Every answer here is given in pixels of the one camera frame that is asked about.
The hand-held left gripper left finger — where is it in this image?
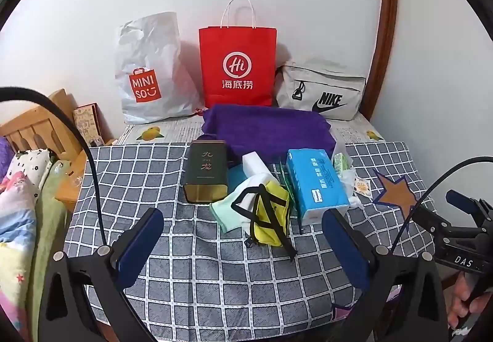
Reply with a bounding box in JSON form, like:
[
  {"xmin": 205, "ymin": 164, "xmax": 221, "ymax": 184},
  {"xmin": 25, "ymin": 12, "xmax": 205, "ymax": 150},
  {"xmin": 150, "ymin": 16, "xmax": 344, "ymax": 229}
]
[{"xmin": 39, "ymin": 207, "xmax": 164, "ymax": 342}]

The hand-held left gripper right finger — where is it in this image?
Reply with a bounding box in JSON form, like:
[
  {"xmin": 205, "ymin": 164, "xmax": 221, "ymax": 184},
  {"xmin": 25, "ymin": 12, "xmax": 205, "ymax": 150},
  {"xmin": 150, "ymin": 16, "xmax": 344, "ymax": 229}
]
[{"xmin": 321, "ymin": 207, "xmax": 449, "ymax": 342}]

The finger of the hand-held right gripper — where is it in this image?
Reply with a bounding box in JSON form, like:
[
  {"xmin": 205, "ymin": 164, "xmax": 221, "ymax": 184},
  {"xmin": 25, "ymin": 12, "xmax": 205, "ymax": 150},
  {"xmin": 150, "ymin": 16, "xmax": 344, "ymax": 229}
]
[
  {"xmin": 414, "ymin": 205, "xmax": 456, "ymax": 239},
  {"xmin": 446, "ymin": 190, "xmax": 480, "ymax": 215}
]

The translucent white mesh pouch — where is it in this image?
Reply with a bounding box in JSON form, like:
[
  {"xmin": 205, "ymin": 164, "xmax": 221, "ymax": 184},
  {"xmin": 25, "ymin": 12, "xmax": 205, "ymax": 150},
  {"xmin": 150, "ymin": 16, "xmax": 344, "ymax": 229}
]
[{"xmin": 338, "ymin": 167, "xmax": 366, "ymax": 209}]

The yellow pouch with black straps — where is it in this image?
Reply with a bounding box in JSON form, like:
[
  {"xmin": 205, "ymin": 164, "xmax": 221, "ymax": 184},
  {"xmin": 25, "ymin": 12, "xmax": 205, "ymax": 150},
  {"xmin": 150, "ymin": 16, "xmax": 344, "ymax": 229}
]
[{"xmin": 231, "ymin": 180, "xmax": 298, "ymax": 260}]

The dark green wet wipe packet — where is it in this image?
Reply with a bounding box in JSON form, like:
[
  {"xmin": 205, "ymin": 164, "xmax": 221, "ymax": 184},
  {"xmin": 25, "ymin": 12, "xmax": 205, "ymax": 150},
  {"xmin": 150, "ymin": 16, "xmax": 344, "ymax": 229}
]
[{"xmin": 278, "ymin": 162, "xmax": 297, "ymax": 217}]

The light green tissue pack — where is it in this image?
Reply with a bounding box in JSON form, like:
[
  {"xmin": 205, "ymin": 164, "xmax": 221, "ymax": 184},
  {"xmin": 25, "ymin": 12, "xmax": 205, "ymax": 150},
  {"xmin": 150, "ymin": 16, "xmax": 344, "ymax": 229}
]
[{"xmin": 330, "ymin": 151, "xmax": 353, "ymax": 175}]

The white sponge block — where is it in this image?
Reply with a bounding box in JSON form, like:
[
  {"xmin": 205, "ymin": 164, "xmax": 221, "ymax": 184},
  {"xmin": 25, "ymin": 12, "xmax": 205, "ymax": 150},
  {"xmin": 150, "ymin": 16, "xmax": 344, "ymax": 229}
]
[{"xmin": 242, "ymin": 152, "xmax": 272, "ymax": 178}]

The person's right hand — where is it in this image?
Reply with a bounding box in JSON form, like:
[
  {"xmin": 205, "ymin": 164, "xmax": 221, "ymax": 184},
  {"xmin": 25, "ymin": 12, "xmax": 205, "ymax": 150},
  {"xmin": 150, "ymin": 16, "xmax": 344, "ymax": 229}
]
[{"xmin": 450, "ymin": 272, "xmax": 493, "ymax": 332}]

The blue tissue pack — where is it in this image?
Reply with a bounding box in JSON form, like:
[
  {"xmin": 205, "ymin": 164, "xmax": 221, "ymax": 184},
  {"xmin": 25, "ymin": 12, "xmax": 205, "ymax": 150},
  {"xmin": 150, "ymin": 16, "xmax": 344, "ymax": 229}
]
[{"xmin": 286, "ymin": 149, "xmax": 350, "ymax": 226}]

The grey checked blanket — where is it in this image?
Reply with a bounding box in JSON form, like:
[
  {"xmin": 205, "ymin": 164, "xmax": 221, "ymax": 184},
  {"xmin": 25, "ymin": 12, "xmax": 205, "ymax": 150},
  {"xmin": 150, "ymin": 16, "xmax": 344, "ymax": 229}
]
[{"xmin": 63, "ymin": 141, "xmax": 440, "ymax": 342}]

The wooden nightstand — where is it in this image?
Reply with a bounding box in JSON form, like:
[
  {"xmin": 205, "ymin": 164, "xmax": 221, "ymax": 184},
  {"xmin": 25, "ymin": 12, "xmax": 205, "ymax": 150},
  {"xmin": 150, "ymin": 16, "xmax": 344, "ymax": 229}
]
[{"xmin": 54, "ymin": 138, "xmax": 118, "ymax": 212}]

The green blanket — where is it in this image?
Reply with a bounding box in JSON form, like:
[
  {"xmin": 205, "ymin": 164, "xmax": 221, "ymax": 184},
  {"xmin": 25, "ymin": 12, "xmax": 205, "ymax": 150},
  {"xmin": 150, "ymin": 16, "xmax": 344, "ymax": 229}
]
[{"xmin": 29, "ymin": 161, "xmax": 68, "ymax": 342}]

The dark green tin box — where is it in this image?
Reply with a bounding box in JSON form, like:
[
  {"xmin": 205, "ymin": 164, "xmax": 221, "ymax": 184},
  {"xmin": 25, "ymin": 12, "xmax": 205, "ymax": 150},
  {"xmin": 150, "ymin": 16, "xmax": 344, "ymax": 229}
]
[{"xmin": 182, "ymin": 140, "xmax": 229, "ymax": 204}]

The blue cloth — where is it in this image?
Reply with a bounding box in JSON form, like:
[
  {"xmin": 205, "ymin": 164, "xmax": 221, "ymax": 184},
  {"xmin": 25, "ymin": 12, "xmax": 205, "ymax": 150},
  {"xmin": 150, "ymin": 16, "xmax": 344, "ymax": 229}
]
[{"xmin": 226, "ymin": 164, "xmax": 247, "ymax": 194}]

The fruit print bed sheet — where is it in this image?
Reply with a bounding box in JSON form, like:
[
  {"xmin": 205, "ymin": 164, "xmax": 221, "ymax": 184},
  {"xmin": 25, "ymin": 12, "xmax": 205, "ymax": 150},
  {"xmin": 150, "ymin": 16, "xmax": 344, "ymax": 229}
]
[{"xmin": 116, "ymin": 111, "xmax": 386, "ymax": 146}]

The pastel cartoon blanket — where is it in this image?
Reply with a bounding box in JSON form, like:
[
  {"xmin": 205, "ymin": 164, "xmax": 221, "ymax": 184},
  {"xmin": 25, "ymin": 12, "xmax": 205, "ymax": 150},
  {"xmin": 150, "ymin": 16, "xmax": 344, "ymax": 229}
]
[{"xmin": 0, "ymin": 171, "xmax": 37, "ymax": 327}]

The printed cardboard box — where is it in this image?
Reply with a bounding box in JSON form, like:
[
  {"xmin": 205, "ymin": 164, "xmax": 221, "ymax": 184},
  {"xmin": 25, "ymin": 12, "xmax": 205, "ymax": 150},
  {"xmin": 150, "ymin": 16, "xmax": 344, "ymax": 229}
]
[{"xmin": 73, "ymin": 103, "xmax": 104, "ymax": 144}]

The white floral pillow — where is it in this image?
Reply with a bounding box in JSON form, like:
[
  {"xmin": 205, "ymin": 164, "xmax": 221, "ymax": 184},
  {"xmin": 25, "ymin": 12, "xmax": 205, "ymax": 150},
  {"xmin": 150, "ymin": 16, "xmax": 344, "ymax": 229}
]
[{"xmin": 6, "ymin": 147, "xmax": 56, "ymax": 196}]

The purple towel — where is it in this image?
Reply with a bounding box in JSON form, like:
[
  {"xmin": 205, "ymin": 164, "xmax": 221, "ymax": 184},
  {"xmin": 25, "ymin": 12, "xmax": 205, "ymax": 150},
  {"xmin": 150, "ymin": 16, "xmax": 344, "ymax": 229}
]
[{"xmin": 201, "ymin": 104, "xmax": 336, "ymax": 163}]

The wooden headboard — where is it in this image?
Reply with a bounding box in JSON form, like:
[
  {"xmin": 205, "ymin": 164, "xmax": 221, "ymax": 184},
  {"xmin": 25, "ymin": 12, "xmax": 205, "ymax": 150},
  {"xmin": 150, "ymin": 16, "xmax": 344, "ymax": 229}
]
[{"xmin": 0, "ymin": 89, "xmax": 83, "ymax": 158}]

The purple plush toy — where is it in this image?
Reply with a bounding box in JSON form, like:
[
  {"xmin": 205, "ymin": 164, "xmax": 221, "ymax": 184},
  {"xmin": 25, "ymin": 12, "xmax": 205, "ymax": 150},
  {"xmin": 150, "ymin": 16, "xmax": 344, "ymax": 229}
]
[{"xmin": 0, "ymin": 136, "xmax": 16, "ymax": 181}]

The grey waist bag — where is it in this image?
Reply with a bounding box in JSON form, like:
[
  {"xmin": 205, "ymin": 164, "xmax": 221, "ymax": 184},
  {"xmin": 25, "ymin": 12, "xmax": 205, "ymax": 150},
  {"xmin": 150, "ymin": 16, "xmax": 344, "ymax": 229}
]
[{"xmin": 275, "ymin": 61, "xmax": 366, "ymax": 121}]

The white plastic shopping bag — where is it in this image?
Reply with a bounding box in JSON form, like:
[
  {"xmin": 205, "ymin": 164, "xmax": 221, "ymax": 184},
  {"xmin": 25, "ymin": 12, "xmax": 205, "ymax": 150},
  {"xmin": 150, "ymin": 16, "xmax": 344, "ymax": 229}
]
[{"xmin": 116, "ymin": 12, "xmax": 201, "ymax": 125}]

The red paper bag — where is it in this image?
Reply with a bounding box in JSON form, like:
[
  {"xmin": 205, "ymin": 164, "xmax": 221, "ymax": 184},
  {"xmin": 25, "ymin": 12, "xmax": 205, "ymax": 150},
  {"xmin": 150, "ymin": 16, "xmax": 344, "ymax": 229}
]
[{"xmin": 198, "ymin": 0, "xmax": 278, "ymax": 109}]

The black cable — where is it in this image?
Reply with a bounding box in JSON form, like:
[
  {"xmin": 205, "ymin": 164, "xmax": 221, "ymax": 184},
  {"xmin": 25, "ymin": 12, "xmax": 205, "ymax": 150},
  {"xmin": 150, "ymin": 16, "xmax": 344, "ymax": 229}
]
[
  {"xmin": 0, "ymin": 87, "xmax": 110, "ymax": 248},
  {"xmin": 395, "ymin": 157, "xmax": 493, "ymax": 254}
]

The brown wooden door frame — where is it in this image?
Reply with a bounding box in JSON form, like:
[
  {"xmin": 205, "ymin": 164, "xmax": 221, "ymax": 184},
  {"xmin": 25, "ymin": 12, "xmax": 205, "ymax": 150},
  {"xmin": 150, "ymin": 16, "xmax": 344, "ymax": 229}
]
[{"xmin": 360, "ymin": 0, "xmax": 399, "ymax": 121}]

